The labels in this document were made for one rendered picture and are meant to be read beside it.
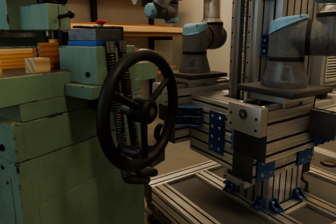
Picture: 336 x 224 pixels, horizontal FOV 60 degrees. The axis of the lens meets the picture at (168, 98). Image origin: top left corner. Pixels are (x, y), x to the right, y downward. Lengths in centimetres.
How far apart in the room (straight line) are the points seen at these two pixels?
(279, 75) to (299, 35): 14
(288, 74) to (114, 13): 327
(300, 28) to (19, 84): 80
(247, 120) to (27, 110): 62
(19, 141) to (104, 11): 336
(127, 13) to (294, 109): 343
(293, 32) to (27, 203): 87
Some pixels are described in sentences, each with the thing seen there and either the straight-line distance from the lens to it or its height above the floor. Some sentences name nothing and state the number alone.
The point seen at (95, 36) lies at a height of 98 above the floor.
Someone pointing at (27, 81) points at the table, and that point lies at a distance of 70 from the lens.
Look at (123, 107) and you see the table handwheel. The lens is 71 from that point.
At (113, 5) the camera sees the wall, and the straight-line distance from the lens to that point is 406.
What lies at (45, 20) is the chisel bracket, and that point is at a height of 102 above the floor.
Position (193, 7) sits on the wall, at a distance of 464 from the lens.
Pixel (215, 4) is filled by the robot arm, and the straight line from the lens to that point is 149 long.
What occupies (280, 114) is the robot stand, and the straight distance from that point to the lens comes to 98.
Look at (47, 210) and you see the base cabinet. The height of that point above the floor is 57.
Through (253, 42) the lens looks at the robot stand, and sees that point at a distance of 123.
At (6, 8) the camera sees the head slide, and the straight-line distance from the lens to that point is 97.
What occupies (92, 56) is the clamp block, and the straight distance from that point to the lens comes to 69.
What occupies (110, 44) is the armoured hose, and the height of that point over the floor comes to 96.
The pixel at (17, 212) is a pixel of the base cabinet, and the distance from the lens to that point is 79.
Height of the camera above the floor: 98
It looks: 12 degrees down
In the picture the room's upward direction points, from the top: straight up
